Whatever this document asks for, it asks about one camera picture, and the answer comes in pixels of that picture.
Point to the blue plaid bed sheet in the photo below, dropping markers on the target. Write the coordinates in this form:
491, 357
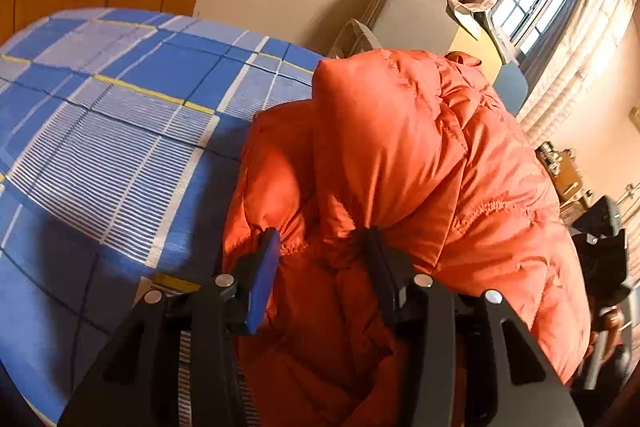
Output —
121, 137

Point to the cluttered wooden desk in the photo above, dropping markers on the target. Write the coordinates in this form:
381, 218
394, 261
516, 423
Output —
564, 174

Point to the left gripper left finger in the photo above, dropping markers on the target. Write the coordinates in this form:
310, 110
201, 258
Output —
171, 362

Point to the grey bed side rail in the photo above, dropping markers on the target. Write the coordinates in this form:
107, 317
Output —
354, 38

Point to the right patterned curtain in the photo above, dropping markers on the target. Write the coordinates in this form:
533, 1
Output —
574, 53

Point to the orange puffer jacket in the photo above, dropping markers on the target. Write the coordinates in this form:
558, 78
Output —
419, 147

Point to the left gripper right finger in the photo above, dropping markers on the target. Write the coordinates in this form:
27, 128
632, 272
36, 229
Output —
471, 361

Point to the grey yellow blue headboard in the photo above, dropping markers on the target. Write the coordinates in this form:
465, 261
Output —
440, 27

